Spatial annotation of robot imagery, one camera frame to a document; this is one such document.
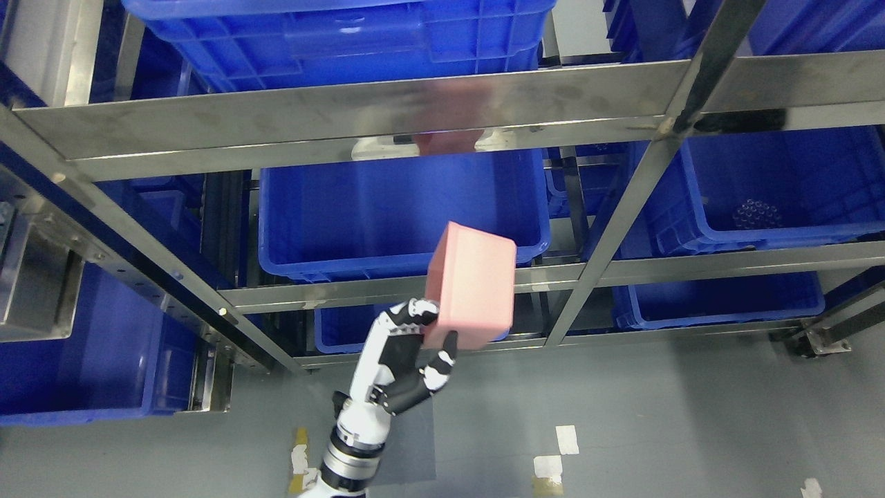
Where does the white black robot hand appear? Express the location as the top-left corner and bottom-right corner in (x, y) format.
(348, 297), (458, 416)

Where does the pink plastic storage box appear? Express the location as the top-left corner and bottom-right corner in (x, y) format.
(423, 221), (517, 351)

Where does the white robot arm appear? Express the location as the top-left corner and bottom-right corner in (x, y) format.
(290, 391), (394, 497)

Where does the blue lower middle container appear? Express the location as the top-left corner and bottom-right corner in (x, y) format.
(314, 303), (512, 354)

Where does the blue middle shelf container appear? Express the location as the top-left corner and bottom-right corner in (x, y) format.
(257, 149), (551, 283)

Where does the blue shelf container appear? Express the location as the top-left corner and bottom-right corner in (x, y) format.
(617, 126), (884, 259)
(123, 1), (555, 93)
(257, 149), (551, 283)

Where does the blue lower left container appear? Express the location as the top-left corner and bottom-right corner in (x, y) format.
(1, 264), (196, 427)

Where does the steel shelf rack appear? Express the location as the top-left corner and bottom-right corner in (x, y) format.
(2, 1), (883, 382)

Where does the blue top shelf container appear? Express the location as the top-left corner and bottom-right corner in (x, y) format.
(123, 1), (555, 93)

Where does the blue right shelf container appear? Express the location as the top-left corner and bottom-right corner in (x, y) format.
(617, 126), (884, 259)

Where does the blue lower right container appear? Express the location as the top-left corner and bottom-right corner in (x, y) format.
(611, 272), (826, 330)

